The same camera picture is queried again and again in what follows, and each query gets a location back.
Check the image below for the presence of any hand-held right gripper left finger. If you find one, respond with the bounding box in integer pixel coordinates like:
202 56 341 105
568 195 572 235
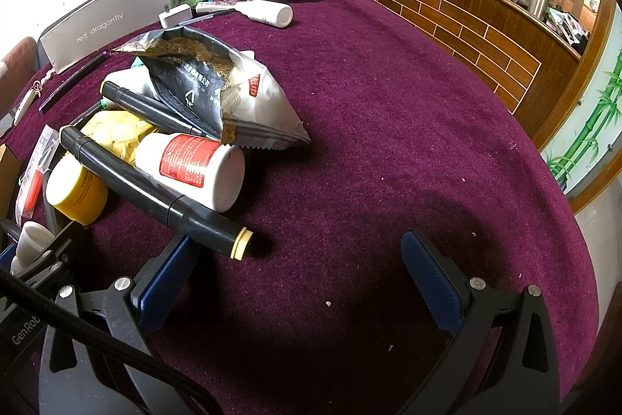
39 235 201 415

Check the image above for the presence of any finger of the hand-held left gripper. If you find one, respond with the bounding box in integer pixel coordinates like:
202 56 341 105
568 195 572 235
0 218 23 271
19 219 89 284

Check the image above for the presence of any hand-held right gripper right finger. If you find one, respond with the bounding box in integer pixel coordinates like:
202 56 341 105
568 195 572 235
401 229 561 415

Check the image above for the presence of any small white bottle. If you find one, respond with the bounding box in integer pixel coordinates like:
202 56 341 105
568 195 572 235
10 221 56 277

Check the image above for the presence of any yellow jar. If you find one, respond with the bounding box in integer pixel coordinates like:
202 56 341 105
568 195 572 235
46 155 110 221

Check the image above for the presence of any cardboard box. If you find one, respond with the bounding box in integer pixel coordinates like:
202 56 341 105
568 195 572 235
0 143 23 226

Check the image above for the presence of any black marker with beige end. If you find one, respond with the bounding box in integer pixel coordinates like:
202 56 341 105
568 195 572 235
59 126 254 259

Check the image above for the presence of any white bottle with red label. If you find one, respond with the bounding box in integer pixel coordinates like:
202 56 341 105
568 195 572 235
135 132 246 212

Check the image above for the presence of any black marker pen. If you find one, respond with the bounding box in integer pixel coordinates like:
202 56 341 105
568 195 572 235
100 81 217 140

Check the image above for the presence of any black and white snack bag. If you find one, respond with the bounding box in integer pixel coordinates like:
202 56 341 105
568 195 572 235
111 26 312 151

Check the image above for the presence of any clear plastic case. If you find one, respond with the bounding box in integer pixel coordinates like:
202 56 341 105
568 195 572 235
14 123 61 221

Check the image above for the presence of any crumpled yellow packet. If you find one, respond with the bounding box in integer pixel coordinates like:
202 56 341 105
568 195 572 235
80 109 161 165

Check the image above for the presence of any maroon tablecloth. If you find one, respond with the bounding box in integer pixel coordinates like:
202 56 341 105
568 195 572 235
0 0 601 415

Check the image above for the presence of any black pen with purple cap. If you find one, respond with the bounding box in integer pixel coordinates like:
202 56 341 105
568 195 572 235
39 53 108 112

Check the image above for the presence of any brown armchair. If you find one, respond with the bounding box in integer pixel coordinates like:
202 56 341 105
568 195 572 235
0 37 40 114

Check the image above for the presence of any grey shoe box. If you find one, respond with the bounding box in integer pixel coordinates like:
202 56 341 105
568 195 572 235
38 0 183 74

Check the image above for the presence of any white charger plug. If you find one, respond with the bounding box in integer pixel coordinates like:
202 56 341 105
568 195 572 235
159 3 194 28

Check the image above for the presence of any clear ballpoint pen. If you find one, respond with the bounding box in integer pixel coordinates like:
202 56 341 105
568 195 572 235
180 9 237 27

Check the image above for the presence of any wooden counter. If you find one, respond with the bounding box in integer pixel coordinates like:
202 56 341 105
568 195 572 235
352 0 584 148

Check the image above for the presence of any white pen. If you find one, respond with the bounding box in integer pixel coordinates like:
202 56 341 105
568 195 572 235
194 2 236 16

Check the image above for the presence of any slim white bottle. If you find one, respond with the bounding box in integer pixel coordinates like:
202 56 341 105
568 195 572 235
234 0 295 28

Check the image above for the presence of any black cable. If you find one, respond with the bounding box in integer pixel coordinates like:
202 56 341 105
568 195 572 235
0 269 219 415

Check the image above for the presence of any white key fob with cord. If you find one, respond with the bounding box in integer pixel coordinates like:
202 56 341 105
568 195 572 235
12 70 54 126

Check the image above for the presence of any bamboo wall decal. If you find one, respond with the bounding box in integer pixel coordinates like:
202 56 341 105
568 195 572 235
542 55 622 197

